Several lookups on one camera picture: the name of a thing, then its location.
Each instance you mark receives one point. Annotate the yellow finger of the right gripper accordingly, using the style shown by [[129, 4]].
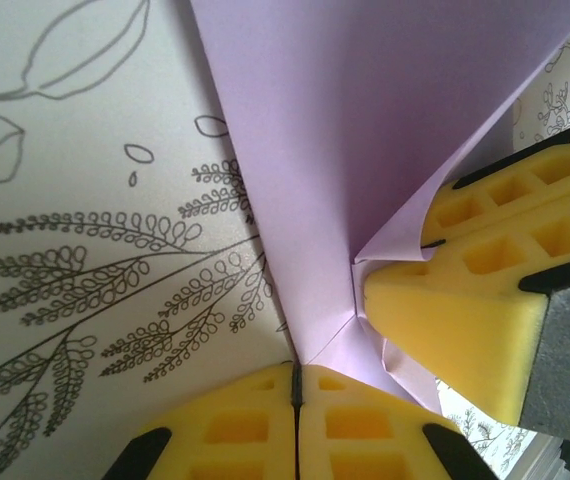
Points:
[[465, 325], [527, 197]]

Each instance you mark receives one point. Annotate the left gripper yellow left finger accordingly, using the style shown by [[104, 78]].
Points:
[[245, 395]]

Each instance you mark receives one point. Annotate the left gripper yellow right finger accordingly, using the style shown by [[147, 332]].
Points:
[[345, 395]]

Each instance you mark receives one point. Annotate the light purple paper sheet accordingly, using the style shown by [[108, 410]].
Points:
[[365, 125]]

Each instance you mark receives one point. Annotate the floral patterned table cover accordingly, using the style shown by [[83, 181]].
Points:
[[90, 125]]

